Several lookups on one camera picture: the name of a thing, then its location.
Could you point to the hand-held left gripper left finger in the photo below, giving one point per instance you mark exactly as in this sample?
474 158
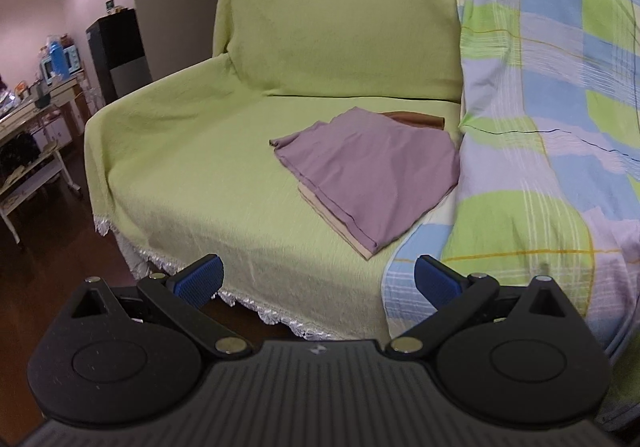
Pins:
200 278

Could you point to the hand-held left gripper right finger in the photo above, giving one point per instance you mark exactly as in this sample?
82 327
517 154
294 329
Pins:
434 284

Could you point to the purple garment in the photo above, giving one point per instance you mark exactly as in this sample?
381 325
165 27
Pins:
365 167

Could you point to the beige garment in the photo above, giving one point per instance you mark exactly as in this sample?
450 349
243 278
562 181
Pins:
345 238

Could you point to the green covered sofa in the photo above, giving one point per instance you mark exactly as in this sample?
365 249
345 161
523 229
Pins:
200 152

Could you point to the brown garment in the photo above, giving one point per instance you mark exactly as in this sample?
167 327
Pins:
415 119

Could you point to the white rolling cart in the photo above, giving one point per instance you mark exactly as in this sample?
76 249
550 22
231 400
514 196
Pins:
35 177

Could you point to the black bag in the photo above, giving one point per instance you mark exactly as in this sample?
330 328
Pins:
17 152

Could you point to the white table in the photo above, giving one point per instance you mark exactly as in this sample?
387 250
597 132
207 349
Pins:
45 102

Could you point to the plaid blanket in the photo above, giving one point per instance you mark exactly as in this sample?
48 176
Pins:
550 77

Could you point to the black cabinet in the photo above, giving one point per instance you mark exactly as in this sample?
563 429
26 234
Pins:
117 52

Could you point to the light blue microwave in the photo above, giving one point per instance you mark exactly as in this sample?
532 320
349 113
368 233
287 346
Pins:
70 58

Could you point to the blue bottle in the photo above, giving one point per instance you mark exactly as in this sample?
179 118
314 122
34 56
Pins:
56 58

